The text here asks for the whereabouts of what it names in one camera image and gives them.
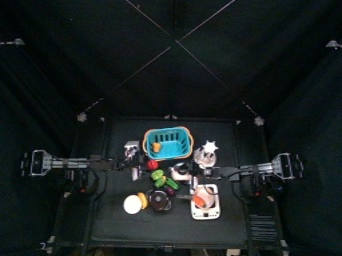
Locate red toy apple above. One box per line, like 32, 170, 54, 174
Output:
146, 159, 160, 171

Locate white bowl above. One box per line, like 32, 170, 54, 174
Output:
170, 162, 194, 183

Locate light green toy pepper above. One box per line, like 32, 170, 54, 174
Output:
150, 169, 166, 181

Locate white flower-shaped toy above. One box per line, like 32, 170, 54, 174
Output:
193, 140, 221, 170

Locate green yellow toy vegetable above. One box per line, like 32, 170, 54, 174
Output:
154, 176, 169, 189

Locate orange red toy food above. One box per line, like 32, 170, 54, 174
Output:
191, 194, 207, 209

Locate yellow toy banana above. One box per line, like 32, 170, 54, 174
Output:
136, 192, 150, 211

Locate black toy pot lid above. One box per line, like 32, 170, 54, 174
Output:
150, 190, 171, 211

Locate white toy stove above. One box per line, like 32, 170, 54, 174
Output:
190, 183, 223, 221

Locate toy frying pan grey handle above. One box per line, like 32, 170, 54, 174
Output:
175, 186, 219, 210

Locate teal basket orange handles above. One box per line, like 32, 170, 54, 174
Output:
142, 125, 197, 162

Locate black ridged cable carrier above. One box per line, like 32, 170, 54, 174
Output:
246, 213, 281, 248

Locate thin diagonal cord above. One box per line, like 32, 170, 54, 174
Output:
79, 0, 237, 117
123, 0, 265, 122

